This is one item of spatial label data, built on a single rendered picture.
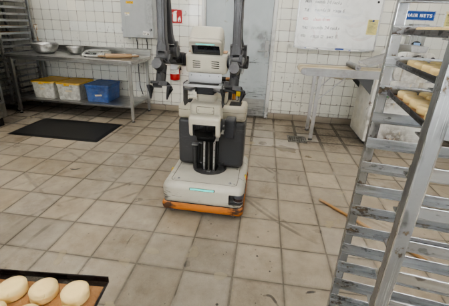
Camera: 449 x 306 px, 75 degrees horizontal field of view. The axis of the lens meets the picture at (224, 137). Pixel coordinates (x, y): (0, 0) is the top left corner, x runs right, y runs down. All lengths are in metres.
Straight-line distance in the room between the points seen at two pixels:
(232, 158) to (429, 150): 1.90
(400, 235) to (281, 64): 4.09
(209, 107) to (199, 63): 0.30
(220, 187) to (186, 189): 0.25
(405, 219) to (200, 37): 1.53
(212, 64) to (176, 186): 0.93
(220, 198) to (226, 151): 0.41
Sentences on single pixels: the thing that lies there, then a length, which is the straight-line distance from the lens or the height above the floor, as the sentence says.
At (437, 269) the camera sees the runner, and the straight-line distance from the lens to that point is 1.44.
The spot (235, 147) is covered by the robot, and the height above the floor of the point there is 0.48.
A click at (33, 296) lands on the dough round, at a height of 0.92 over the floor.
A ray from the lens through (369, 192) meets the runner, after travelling 1.21.
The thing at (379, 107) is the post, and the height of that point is 1.17.
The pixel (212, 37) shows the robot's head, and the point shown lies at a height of 1.32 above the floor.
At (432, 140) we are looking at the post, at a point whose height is 1.22.
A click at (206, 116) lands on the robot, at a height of 0.80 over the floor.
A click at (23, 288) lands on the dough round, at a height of 0.92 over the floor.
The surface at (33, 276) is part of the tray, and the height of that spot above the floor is 0.90.
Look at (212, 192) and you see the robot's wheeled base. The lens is 2.21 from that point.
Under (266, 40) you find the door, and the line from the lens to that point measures 4.67.
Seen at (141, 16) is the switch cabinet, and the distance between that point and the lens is 4.80.
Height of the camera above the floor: 1.41
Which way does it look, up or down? 21 degrees down
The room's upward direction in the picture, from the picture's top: 3 degrees clockwise
